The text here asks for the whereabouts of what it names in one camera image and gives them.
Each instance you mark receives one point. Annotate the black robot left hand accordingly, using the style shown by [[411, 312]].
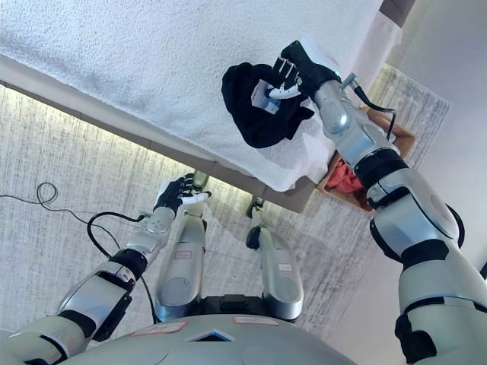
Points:
[[171, 195]]

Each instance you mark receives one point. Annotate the orange garment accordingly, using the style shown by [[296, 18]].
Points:
[[342, 178]]

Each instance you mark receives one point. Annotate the white textured blanket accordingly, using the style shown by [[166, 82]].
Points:
[[152, 49]]

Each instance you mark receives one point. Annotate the grey patterned rug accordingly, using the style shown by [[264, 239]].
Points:
[[57, 159]]

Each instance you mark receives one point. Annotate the black garment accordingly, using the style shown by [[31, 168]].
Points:
[[262, 125]]

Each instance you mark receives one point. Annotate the brown platform bed frame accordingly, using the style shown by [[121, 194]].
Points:
[[114, 118]]

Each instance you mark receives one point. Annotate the silver robot right leg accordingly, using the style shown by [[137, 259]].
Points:
[[279, 273]]

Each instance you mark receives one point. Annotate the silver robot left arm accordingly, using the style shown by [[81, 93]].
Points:
[[102, 281]]

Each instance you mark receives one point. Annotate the grey robot torso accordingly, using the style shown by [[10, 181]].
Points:
[[213, 346]]

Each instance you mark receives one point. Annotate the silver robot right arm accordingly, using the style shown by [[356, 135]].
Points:
[[411, 220]]

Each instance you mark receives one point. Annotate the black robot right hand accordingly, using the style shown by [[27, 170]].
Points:
[[310, 66]]

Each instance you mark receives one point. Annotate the brown woven laundry basket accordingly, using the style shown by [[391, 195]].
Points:
[[403, 140]]

